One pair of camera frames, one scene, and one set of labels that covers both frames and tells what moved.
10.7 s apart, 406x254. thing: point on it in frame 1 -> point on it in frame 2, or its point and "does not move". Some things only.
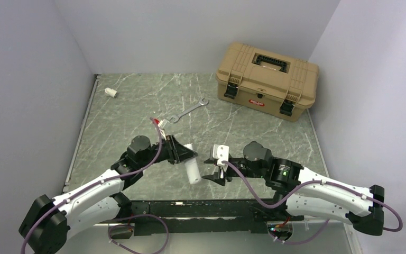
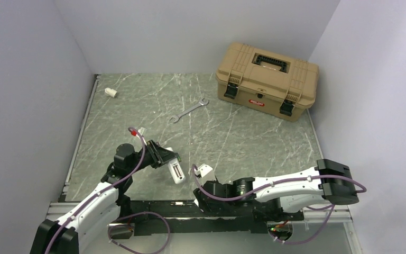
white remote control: [192, 168] -> [176, 170]
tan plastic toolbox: [283, 85] does not move
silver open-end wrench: [176, 117] does not move
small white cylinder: [110, 92] does not move
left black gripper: [176, 152] -> [159, 155]
